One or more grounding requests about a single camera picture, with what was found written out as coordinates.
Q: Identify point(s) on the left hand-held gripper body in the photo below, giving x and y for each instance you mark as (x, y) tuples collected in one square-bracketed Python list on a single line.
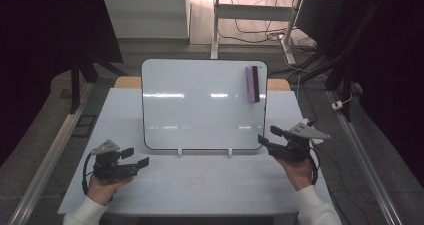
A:
[(110, 168)]

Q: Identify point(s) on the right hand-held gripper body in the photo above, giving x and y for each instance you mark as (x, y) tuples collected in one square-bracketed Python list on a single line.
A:
[(290, 150)]

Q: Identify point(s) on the purple and black whiteboard eraser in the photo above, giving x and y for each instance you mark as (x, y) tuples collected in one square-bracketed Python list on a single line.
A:
[(250, 84)]

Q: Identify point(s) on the person's left hand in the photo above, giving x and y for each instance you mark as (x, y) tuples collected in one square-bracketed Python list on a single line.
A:
[(103, 190)]

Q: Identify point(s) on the person's right hand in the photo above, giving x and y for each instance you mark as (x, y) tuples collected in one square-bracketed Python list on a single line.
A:
[(298, 173)]

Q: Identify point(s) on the white whiteboard foot clip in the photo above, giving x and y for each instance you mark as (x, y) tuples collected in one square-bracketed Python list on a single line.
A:
[(230, 152), (179, 152)]

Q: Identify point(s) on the white whiteboard with black rim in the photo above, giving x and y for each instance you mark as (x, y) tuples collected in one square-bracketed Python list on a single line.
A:
[(203, 118)]

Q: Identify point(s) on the small white adapter box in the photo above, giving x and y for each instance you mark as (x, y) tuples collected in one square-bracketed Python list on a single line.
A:
[(337, 105)]

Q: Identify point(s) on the black metal stand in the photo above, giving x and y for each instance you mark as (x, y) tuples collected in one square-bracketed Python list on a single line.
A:
[(343, 68), (76, 81)]

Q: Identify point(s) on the white cabinet panel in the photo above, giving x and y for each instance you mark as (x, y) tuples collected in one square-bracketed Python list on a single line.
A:
[(145, 13)]

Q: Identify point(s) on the black floor frame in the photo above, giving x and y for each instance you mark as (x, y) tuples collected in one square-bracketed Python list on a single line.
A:
[(84, 125)]

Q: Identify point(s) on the aluminium rail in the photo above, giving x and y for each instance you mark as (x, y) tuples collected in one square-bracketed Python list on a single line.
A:
[(363, 161), (50, 155)]

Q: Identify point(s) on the white metal desk frame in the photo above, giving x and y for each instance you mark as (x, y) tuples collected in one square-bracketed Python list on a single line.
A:
[(250, 12)]

